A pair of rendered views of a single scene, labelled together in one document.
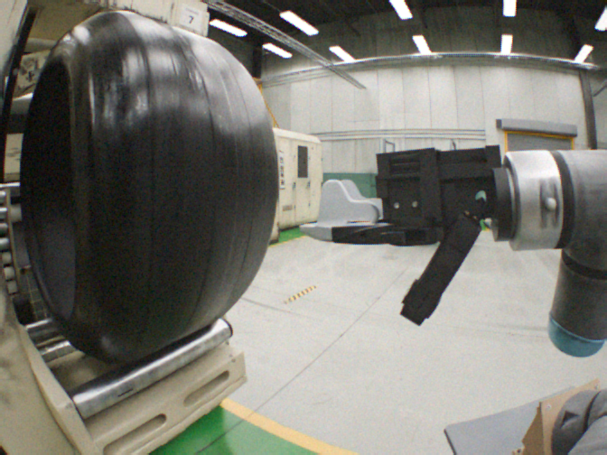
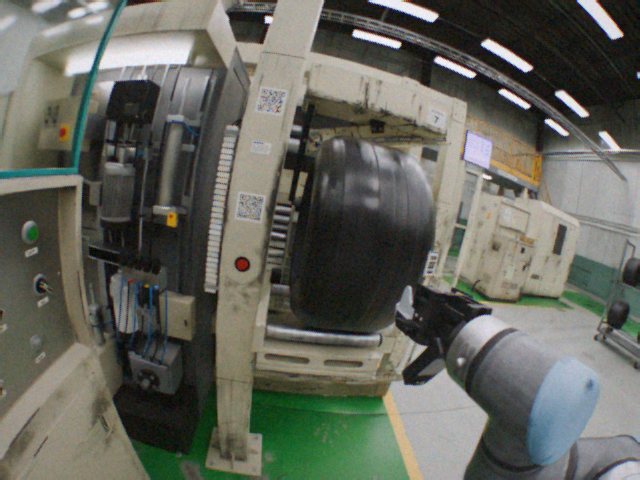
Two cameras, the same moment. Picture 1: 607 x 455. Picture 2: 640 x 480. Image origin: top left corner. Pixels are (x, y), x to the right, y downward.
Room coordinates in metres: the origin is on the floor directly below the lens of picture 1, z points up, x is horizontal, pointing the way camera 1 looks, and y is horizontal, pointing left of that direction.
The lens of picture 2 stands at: (-0.07, -0.25, 1.31)
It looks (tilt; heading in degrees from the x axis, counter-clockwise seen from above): 11 degrees down; 53
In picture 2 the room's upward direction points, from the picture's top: 11 degrees clockwise
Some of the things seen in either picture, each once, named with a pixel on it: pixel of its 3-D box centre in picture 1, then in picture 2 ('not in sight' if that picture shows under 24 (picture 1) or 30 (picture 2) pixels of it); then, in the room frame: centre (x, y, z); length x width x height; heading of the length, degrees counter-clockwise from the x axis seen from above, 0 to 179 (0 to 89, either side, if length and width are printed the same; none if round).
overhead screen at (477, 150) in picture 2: not in sight; (478, 150); (4.35, 1.63, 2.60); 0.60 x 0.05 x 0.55; 148
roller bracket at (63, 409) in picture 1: (36, 367); (264, 305); (0.28, 0.44, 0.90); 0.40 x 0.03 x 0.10; 62
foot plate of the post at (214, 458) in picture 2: not in sight; (235, 449); (0.20, 0.46, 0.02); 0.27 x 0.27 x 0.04; 62
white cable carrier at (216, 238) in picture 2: not in sight; (221, 211); (0.12, 0.47, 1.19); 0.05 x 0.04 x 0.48; 62
